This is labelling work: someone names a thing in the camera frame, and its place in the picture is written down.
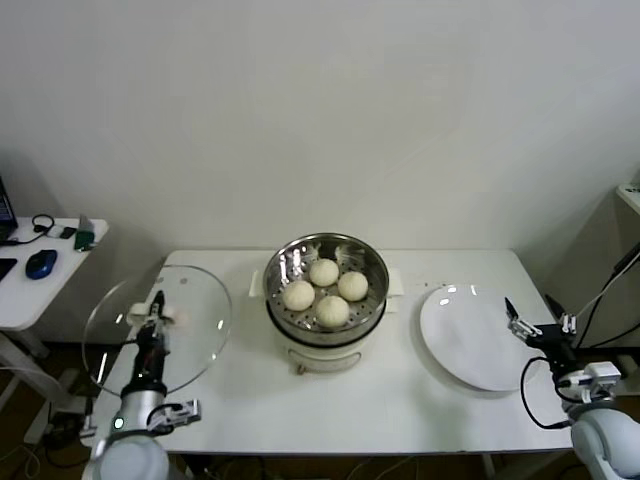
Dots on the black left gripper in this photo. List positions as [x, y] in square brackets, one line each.
[150, 355]

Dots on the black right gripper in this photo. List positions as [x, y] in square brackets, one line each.
[552, 340]

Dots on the glass pot lid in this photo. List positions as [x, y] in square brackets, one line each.
[200, 310]

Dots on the white steamed baozi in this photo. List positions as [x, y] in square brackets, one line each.
[324, 272]
[299, 295]
[332, 311]
[353, 286]

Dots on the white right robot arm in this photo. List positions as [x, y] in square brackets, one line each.
[605, 440]

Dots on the perforated steel steamer basket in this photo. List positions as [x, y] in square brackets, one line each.
[325, 337]

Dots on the white round plate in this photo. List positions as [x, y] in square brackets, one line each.
[465, 340]

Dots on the green box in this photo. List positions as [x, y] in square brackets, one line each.
[84, 237]

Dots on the white side table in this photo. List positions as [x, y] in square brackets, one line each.
[50, 285]

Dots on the small dark device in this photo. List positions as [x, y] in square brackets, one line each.
[67, 233]

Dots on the blue computer mouse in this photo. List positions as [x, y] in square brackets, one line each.
[40, 264]

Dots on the white shelf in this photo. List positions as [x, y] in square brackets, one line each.
[631, 197]

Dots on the black flat phone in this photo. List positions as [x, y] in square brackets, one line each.
[6, 270]

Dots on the white electric cooking pot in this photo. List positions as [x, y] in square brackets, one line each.
[325, 360]

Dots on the dark laptop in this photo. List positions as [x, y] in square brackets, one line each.
[5, 210]

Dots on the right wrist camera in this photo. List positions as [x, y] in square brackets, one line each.
[602, 372]

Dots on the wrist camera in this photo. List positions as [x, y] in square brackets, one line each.
[182, 410]
[602, 372]

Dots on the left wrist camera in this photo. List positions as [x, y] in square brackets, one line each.
[182, 410]

